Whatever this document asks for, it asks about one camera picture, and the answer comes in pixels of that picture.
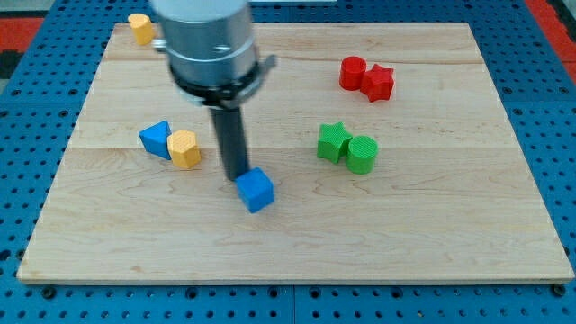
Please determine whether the yellow hexagon block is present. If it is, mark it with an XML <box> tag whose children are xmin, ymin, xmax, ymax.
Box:
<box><xmin>167</xmin><ymin>130</ymin><xmax>202</xmax><ymax>169</ymax></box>

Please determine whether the green star block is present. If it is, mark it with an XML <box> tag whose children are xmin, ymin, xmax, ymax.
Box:
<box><xmin>317</xmin><ymin>121</ymin><xmax>353</xmax><ymax>164</ymax></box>

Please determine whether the red star block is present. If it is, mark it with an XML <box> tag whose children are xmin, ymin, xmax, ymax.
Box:
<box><xmin>360</xmin><ymin>64</ymin><xmax>395</xmax><ymax>103</ymax></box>

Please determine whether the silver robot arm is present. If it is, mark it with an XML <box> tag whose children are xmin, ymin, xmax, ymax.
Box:
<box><xmin>149</xmin><ymin>0</ymin><xmax>276</xmax><ymax>181</ymax></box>

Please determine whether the blue cube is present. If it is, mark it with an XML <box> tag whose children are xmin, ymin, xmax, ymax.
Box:
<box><xmin>235</xmin><ymin>167</ymin><xmax>275</xmax><ymax>213</ymax></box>

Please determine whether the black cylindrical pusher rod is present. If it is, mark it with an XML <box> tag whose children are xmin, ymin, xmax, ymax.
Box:
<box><xmin>210</xmin><ymin>108</ymin><xmax>249</xmax><ymax>181</ymax></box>

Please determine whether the green cylinder block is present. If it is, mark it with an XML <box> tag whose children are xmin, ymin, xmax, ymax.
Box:
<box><xmin>346</xmin><ymin>135</ymin><xmax>379</xmax><ymax>175</ymax></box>

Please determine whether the red cylinder block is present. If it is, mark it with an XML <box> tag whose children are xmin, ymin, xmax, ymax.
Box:
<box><xmin>339</xmin><ymin>56</ymin><xmax>367</xmax><ymax>91</ymax></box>

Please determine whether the yellow block at corner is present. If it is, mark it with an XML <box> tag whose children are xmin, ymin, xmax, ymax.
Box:
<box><xmin>128</xmin><ymin>13</ymin><xmax>154</xmax><ymax>45</ymax></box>

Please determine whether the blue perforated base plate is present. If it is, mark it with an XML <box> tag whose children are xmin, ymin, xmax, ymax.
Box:
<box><xmin>1</xmin><ymin>1</ymin><xmax>575</xmax><ymax>323</ymax></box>

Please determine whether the wooden board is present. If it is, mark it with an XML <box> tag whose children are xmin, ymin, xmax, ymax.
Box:
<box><xmin>17</xmin><ymin>22</ymin><xmax>574</xmax><ymax>285</ymax></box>

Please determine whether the blue triangle block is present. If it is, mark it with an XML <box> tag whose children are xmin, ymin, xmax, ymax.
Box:
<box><xmin>139</xmin><ymin>121</ymin><xmax>171</xmax><ymax>160</ymax></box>

